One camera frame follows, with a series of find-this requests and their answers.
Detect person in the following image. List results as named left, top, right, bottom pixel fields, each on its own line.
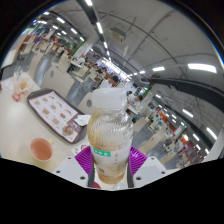
left=99, top=75, right=121, bottom=90
left=128, top=94, right=145, bottom=111

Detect ceiling lights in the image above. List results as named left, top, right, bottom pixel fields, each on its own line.
left=31, top=0, right=221, bottom=154

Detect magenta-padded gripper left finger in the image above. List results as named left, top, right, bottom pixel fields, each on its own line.
left=53, top=145, right=96, bottom=190

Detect cream canteen chairs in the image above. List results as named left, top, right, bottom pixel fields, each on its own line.
left=19, top=33, right=208, bottom=168

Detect dark tray with menu liner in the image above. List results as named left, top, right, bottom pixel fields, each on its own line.
left=26, top=88, right=92, bottom=145

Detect clear white-capped drink bottle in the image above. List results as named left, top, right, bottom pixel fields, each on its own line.
left=86, top=87, right=134, bottom=185

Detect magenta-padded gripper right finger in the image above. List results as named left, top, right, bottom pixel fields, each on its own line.
left=126, top=145, right=170, bottom=189

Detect yellow mug with pink inside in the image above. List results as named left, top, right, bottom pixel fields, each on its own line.
left=29, top=137, right=55, bottom=163

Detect white paper napkin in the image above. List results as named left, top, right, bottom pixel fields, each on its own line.
left=73, top=114, right=92, bottom=127

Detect ceiling air conditioner unit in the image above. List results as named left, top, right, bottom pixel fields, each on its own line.
left=108, top=27, right=128, bottom=44

